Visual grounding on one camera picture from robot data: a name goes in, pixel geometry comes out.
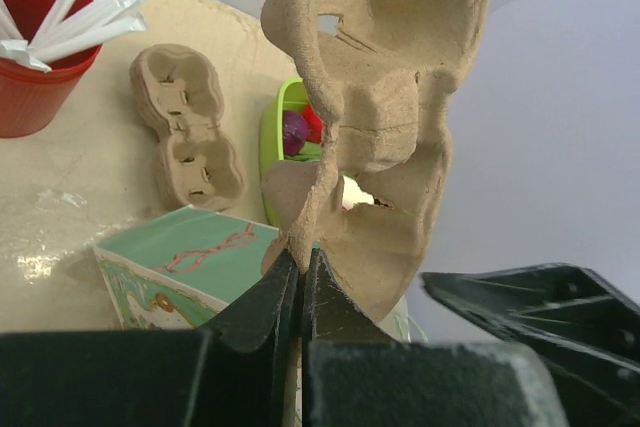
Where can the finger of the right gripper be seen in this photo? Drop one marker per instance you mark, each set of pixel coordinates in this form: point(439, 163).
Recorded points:
point(584, 329)

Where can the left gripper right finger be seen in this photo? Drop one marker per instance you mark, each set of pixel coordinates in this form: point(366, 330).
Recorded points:
point(354, 374)

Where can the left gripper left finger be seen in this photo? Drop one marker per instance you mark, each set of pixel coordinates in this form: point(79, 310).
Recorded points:
point(237, 369)

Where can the brown cardboard cup carrier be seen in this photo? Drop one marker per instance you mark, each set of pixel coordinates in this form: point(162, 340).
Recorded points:
point(380, 74)

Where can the red apple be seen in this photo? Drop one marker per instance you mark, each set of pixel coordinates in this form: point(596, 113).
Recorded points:
point(314, 123)

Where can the purple onion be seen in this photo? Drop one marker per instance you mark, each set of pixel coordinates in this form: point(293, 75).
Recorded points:
point(294, 132)

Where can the green plastic bin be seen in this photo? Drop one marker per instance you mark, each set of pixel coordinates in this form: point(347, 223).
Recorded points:
point(292, 95)

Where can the stack of cardboard carriers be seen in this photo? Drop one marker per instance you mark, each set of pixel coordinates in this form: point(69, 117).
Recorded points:
point(178, 95)

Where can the red ribbed cup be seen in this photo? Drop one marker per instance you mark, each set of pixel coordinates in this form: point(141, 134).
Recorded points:
point(30, 99)

